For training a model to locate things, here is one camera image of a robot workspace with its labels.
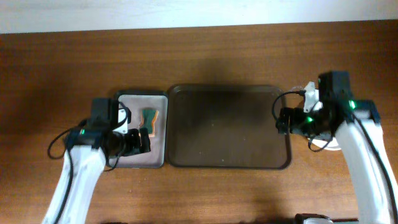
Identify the white plate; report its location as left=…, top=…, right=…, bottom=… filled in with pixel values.
left=312, top=138, right=341, bottom=151

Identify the orange green sponge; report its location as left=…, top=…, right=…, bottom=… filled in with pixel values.
left=139, top=108, right=159, bottom=137

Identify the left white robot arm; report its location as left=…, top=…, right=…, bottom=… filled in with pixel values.
left=42, top=128, right=150, bottom=223

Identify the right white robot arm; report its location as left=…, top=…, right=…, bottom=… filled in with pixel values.
left=273, top=100, right=397, bottom=223

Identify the small metal tray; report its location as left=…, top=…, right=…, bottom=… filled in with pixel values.
left=108, top=90, right=169, bottom=169

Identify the large dark brown tray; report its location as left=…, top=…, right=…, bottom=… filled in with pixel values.
left=165, top=84, right=292, bottom=170

